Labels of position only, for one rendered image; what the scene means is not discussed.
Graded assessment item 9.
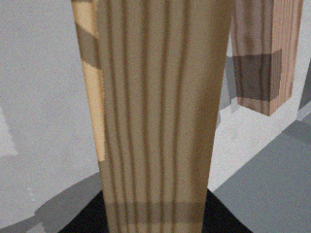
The grey panel wall with slot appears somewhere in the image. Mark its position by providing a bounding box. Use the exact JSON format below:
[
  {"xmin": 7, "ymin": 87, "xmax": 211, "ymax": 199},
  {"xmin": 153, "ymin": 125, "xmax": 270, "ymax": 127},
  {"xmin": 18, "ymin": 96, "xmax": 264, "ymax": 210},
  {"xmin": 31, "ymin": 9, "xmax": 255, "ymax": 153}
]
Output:
[{"xmin": 213, "ymin": 120, "xmax": 311, "ymax": 233}]

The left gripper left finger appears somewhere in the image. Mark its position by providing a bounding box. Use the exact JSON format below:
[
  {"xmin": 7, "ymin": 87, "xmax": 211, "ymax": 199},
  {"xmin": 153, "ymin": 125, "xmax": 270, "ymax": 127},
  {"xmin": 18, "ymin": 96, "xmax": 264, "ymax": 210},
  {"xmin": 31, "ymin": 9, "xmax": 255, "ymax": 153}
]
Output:
[{"xmin": 58, "ymin": 190, "xmax": 109, "ymax": 233}]

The wooden block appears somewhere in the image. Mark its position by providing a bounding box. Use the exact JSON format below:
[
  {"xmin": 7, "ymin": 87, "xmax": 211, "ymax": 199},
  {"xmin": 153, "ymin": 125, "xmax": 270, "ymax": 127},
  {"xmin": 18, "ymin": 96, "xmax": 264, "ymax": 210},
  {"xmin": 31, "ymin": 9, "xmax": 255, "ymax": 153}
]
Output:
[{"xmin": 230, "ymin": 0, "xmax": 303, "ymax": 117}]

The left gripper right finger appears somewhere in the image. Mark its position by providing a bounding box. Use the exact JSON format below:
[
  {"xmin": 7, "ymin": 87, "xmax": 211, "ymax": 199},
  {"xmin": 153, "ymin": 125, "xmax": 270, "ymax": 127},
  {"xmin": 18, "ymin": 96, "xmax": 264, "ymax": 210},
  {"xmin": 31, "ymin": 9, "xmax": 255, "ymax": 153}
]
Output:
[{"xmin": 201, "ymin": 188, "xmax": 253, "ymax": 233}]

